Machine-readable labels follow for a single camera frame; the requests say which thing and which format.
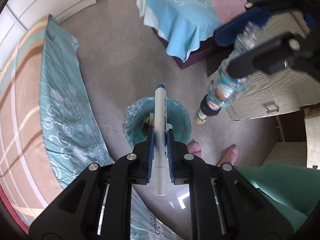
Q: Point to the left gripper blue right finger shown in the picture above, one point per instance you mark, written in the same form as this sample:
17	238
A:
170	155

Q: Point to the blue pink towel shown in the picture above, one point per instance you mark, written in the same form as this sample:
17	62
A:
184	24

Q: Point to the left pink slipper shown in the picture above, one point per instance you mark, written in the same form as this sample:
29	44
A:
194	148

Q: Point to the wood grain desk cabinet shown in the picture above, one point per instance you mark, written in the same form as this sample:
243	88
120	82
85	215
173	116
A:
284	92

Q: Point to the cartoon drink bottle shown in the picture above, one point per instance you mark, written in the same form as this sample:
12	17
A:
222	89

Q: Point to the white wardrobe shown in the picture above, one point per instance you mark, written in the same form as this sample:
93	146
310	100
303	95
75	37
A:
23	13

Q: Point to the purple storage bench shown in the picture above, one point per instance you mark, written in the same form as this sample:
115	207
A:
206	50

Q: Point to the teal trash bin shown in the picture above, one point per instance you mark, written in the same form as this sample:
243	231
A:
141	116

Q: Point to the white marker pen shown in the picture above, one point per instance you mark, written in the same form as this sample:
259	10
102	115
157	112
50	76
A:
160	161

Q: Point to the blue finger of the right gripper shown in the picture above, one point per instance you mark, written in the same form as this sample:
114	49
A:
226	34
270	57

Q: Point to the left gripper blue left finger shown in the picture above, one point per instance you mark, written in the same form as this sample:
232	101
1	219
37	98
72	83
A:
150	153

